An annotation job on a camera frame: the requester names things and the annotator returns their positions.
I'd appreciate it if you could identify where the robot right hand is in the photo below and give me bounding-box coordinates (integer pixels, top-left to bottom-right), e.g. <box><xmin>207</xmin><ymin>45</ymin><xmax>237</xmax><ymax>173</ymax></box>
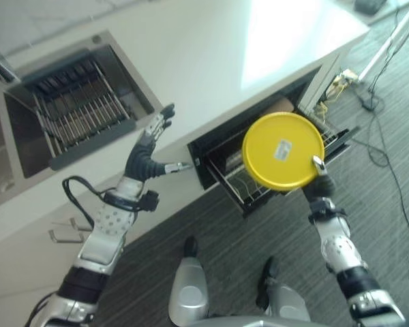
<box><xmin>301</xmin><ymin>155</ymin><xmax>339</xmax><ymax>204</ymax></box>

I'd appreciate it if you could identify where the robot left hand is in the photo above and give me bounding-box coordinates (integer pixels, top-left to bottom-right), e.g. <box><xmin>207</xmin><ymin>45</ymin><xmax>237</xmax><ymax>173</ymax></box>
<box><xmin>117</xmin><ymin>103</ymin><xmax>194</xmax><ymax>200</ymax></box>

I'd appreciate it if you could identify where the yellow round plate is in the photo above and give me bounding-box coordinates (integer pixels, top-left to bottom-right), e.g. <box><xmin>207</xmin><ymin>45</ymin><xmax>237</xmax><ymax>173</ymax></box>
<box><xmin>241</xmin><ymin>112</ymin><xmax>327</xmax><ymax>191</ymax></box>

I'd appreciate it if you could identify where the black built-in dishwasher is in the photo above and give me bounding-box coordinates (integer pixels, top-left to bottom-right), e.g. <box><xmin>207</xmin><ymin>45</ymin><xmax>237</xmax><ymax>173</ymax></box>
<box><xmin>186</xmin><ymin>66</ymin><xmax>342</xmax><ymax>191</ymax></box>

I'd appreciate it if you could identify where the brown object inside dishwasher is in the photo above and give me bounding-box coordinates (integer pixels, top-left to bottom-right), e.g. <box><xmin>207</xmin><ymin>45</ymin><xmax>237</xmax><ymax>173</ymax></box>
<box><xmin>262</xmin><ymin>96</ymin><xmax>296</xmax><ymax>115</ymax></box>

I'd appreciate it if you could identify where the dark roll-up sink rack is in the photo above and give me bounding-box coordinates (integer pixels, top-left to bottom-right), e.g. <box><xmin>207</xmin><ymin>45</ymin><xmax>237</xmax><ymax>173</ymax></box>
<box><xmin>20</xmin><ymin>47</ymin><xmax>137</xmax><ymax>171</ymax></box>

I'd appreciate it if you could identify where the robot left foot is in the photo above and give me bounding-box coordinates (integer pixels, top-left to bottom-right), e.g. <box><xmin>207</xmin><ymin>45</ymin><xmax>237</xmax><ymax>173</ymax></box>
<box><xmin>183</xmin><ymin>236</ymin><xmax>199</xmax><ymax>260</ymax></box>

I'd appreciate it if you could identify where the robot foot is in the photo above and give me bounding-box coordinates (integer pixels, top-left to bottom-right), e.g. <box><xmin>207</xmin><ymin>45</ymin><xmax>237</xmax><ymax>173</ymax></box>
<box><xmin>255</xmin><ymin>255</ymin><xmax>280</xmax><ymax>307</ymax></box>
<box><xmin>183</xmin><ymin>236</ymin><xmax>199</xmax><ymax>260</ymax></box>

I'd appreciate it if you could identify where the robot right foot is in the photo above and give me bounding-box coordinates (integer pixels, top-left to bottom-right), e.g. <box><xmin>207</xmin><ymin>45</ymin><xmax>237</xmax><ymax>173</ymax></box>
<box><xmin>255</xmin><ymin>255</ymin><xmax>280</xmax><ymax>307</ymax></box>

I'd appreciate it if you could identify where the stainless steel sink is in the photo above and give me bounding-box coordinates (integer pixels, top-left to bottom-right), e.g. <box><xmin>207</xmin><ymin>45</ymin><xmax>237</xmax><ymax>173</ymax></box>
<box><xmin>0</xmin><ymin>29</ymin><xmax>163</xmax><ymax>214</ymax></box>

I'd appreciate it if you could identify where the robot right leg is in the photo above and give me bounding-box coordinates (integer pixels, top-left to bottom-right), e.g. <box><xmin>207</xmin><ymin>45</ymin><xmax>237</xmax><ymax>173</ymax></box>
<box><xmin>264</xmin><ymin>284</ymin><xmax>311</xmax><ymax>323</ymax></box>

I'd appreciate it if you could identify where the robot leg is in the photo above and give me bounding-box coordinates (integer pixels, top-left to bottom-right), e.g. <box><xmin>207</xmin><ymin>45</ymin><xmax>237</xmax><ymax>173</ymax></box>
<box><xmin>264</xmin><ymin>284</ymin><xmax>311</xmax><ymax>323</ymax></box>
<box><xmin>168</xmin><ymin>255</ymin><xmax>209</xmax><ymax>324</ymax></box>

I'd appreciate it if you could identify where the robot left leg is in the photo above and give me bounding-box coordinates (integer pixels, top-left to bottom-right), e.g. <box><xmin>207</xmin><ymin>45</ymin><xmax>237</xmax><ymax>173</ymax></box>
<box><xmin>168</xmin><ymin>255</ymin><xmax>209</xmax><ymax>324</ymax></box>

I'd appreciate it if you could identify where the white kitchen counter cabinet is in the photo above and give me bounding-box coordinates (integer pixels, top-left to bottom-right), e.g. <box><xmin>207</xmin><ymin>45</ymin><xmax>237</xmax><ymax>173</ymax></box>
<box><xmin>0</xmin><ymin>0</ymin><xmax>371</xmax><ymax>317</ymax></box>

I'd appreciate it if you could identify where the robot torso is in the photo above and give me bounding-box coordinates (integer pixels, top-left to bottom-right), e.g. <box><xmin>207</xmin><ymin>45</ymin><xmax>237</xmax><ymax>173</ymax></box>
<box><xmin>177</xmin><ymin>315</ymin><xmax>331</xmax><ymax>327</ymax></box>

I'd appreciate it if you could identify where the white stand pole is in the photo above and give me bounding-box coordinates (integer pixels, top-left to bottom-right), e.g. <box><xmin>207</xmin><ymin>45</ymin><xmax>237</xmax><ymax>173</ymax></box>
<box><xmin>357</xmin><ymin>0</ymin><xmax>409</xmax><ymax>84</ymax></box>

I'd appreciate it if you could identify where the chrome faucet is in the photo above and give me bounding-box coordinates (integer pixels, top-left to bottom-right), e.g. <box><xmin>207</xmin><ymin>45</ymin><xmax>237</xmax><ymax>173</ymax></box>
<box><xmin>0</xmin><ymin>44</ymin><xmax>21</xmax><ymax>84</ymax></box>

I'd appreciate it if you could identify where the dark object on counter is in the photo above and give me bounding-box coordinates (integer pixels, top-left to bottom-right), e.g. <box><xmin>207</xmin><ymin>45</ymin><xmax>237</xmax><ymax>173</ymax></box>
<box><xmin>353</xmin><ymin>0</ymin><xmax>382</xmax><ymax>15</ymax></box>

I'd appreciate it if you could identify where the black dishwasher drawer wire rack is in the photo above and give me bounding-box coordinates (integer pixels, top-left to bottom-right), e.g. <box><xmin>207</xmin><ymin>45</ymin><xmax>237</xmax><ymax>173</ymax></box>
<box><xmin>206</xmin><ymin>124</ymin><xmax>361</xmax><ymax>219</ymax></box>

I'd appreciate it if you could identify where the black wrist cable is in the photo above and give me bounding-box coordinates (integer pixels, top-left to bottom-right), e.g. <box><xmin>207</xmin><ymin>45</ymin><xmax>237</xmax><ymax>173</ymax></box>
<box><xmin>61</xmin><ymin>175</ymin><xmax>106</xmax><ymax>232</ymax></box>

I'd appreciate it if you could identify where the metal cabinet handle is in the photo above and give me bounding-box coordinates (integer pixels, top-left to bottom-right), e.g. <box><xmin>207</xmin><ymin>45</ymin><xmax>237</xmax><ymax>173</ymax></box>
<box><xmin>50</xmin><ymin>217</ymin><xmax>91</xmax><ymax>234</ymax></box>
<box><xmin>47</xmin><ymin>228</ymin><xmax>86</xmax><ymax>245</ymax></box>

